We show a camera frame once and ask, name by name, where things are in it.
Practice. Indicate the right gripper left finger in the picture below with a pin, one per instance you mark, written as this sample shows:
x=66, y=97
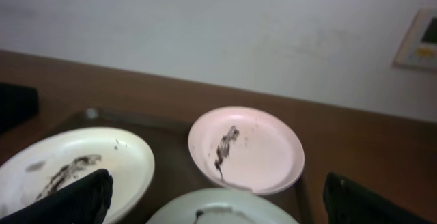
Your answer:
x=85, y=201

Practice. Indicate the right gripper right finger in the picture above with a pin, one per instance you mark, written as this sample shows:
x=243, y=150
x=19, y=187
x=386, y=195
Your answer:
x=347, y=202

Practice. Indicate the white plate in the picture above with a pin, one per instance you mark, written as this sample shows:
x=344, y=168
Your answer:
x=220, y=206
x=62, y=159

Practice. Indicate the dark brown serving tray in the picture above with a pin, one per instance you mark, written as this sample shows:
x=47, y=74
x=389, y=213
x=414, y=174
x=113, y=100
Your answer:
x=175, y=172

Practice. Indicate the black rectangular tray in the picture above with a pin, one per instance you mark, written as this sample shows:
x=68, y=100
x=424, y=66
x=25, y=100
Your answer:
x=18, y=104

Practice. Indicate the pink plate with stain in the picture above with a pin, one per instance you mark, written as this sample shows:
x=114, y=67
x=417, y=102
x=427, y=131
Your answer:
x=246, y=149

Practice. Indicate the wall control panel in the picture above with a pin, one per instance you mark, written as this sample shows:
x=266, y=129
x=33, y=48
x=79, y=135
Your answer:
x=418, y=48

